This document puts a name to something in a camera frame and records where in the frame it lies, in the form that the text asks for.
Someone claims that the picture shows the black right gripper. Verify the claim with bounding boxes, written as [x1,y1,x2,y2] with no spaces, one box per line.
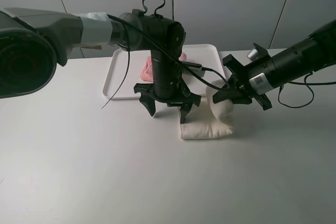
[212,54,272,111]

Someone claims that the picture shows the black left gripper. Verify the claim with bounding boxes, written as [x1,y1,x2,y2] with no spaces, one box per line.
[133,79,201,124]

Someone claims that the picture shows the pink towel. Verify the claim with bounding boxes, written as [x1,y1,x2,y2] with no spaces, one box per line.
[139,52,187,82]

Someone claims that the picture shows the white towel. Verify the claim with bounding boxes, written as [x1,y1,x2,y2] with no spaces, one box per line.
[180,87,234,140]

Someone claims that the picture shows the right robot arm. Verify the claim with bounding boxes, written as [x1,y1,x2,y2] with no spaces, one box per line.
[212,21,335,110]

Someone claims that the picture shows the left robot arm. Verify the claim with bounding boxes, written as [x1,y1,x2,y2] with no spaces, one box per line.
[1,7,201,122]

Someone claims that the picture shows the white plastic tray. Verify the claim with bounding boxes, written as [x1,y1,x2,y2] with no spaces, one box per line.
[103,44,225,100]

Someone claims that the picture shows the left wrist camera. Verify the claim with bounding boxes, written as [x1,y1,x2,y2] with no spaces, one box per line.
[180,61,205,77]

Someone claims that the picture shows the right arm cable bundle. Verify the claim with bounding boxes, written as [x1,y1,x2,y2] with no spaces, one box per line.
[278,73,336,109]

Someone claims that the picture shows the black cable tie strap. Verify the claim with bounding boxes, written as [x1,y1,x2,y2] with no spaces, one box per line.
[142,0,166,16]

